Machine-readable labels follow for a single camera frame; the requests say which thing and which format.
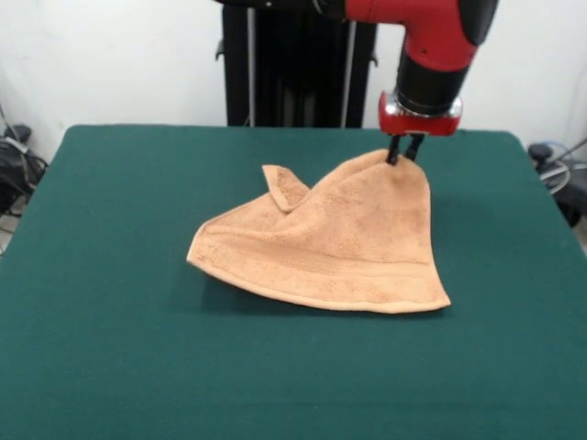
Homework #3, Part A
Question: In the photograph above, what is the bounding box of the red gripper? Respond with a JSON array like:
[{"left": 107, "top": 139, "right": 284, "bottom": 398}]
[{"left": 378, "top": 90, "right": 463, "bottom": 166}]

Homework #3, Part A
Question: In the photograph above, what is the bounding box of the tan terry towel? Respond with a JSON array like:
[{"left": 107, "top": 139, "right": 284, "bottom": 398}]
[{"left": 185, "top": 149, "right": 453, "bottom": 316}]

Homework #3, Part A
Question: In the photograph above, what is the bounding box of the black wheeled stand base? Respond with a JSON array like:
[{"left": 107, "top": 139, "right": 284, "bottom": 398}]
[
  {"left": 0, "top": 123, "right": 50, "bottom": 216},
  {"left": 526, "top": 137, "right": 587, "bottom": 230}
]

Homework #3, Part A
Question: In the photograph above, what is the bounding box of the dark green table cloth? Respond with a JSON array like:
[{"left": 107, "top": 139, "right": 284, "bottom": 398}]
[{"left": 0, "top": 124, "right": 587, "bottom": 440}]

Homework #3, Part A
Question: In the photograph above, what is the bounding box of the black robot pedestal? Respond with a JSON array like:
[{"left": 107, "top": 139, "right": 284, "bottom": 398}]
[{"left": 213, "top": 0, "right": 382, "bottom": 128}]

